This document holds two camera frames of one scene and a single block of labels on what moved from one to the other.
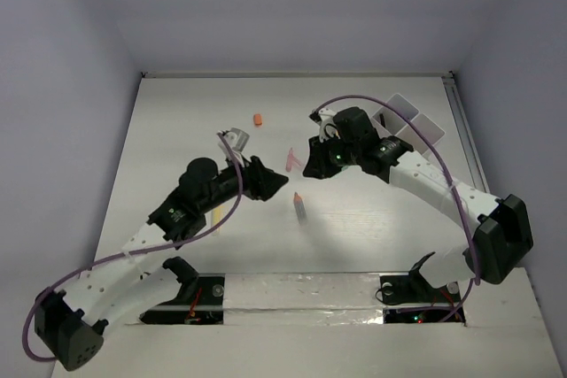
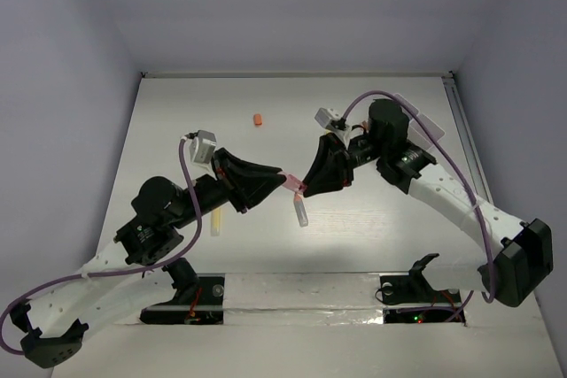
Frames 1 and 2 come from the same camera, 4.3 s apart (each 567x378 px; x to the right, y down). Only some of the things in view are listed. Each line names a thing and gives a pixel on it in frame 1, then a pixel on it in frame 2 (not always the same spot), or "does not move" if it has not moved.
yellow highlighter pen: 217,216 does not move
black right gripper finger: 335,158 -> 332,182
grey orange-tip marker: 300,208 does not move
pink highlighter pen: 290,160 -> 294,183
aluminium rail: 468,143 does not move
